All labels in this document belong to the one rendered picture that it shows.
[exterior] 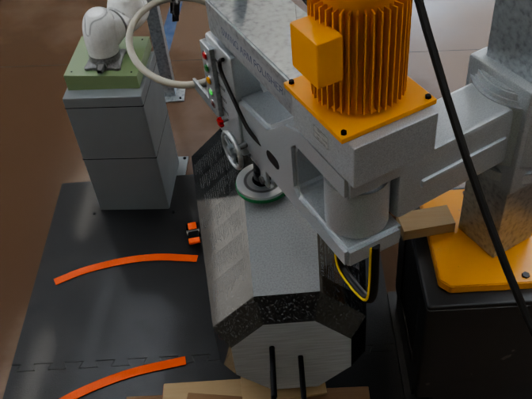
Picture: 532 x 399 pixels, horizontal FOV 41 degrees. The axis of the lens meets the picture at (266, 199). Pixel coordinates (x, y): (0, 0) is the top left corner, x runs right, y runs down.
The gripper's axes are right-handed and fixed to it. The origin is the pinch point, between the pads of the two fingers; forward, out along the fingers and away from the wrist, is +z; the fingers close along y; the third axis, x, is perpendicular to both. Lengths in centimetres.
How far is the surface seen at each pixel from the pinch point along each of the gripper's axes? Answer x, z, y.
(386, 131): 27, -114, 136
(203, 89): 2, -15, 53
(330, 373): 29, 11, 169
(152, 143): -17, 67, 28
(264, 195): 17, -10, 101
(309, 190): 20, -60, 124
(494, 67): 77, -91, 109
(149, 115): -16, 55, 18
